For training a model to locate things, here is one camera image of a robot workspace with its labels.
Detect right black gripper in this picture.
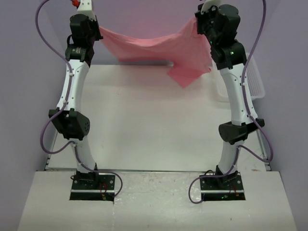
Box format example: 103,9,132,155
195,0,219,45

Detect pink t shirt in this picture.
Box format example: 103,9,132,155
100,17,212,88

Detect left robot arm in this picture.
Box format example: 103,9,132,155
49,13,102,189

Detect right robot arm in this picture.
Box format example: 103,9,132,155
195,0,265,189

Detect white plastic basket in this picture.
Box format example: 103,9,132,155
212,56,265,103

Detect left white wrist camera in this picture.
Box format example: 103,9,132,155
77,0,96,21

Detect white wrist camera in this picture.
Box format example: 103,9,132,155
200,0,221,14
77,0,96,21

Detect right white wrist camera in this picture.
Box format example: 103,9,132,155
200,0,221,14

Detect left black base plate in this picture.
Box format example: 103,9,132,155
69,171,115,202

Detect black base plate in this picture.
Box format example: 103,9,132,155
200,170,246,202
69,171,115,202

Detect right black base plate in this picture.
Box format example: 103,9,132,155
200,170,246,202

